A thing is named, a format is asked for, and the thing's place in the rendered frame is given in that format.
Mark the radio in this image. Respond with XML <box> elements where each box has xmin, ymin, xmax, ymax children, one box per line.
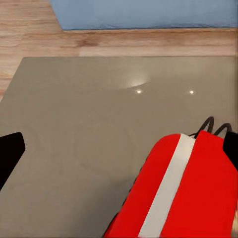
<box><xmin>102</xmin><ymin>116</ymin><xmax>238</xmax><ymax>238</ymax></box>

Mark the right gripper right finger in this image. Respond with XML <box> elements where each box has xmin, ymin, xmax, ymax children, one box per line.
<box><xmin>223</xmin><ymin>132</ymin><xmax>238</xmax><ymax>171</ymax></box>

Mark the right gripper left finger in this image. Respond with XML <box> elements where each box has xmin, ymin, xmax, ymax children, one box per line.
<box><xmin>0</xmin><ymin>132</ymin><xmax>26</xmax><ymax>190</ymax></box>

